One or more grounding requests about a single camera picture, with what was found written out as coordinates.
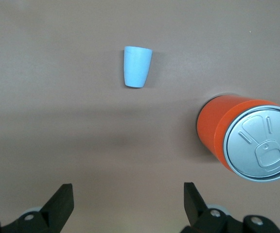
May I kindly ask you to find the brown table cover cloth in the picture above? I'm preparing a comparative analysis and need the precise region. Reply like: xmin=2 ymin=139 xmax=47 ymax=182
xmin=0 ymin=0 xmax=280 ymax=233

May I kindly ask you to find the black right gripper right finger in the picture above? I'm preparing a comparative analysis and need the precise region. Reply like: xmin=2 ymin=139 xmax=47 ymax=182
xmin=181 ymin=182 xmax=280 ymax=233

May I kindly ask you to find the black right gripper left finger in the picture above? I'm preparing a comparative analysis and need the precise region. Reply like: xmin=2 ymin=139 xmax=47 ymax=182
xmin=1 ymin=183 xmax=74 ymax=233

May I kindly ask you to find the orange can with silver lid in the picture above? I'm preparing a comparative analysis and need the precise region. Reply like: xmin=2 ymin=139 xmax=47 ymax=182
xmin=195 ymin=94 xmax=280 ymax=183

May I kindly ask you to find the light blue plastic cup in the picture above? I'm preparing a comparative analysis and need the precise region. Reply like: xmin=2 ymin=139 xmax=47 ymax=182
xmin=123 ymin=45 xmax=153 ymax=89

